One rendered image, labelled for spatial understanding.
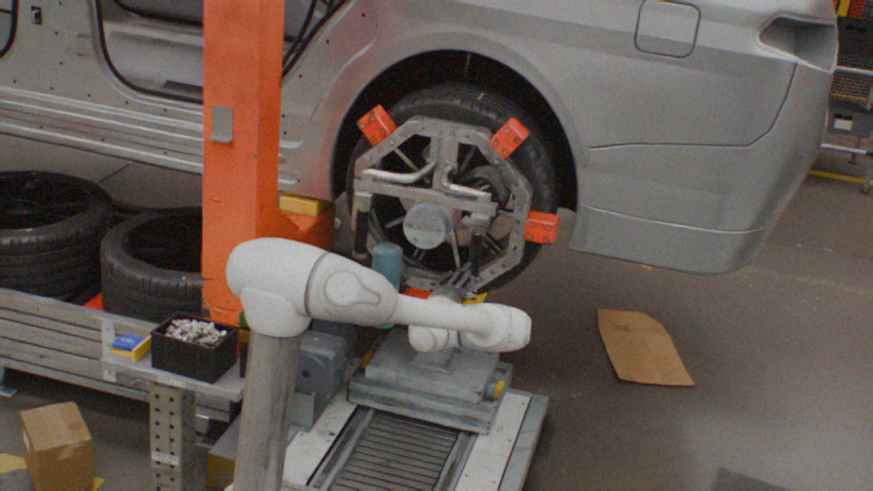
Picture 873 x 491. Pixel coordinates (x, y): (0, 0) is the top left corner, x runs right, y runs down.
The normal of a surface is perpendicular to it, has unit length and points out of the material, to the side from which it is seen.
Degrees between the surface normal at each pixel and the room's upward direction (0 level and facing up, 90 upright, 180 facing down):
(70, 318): 90
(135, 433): 0
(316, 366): 90
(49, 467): 90
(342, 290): 59
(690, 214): 90
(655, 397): 0
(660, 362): 2
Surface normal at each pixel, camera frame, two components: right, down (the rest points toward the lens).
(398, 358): 0.11, -0.91
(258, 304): -0.38, 0.29
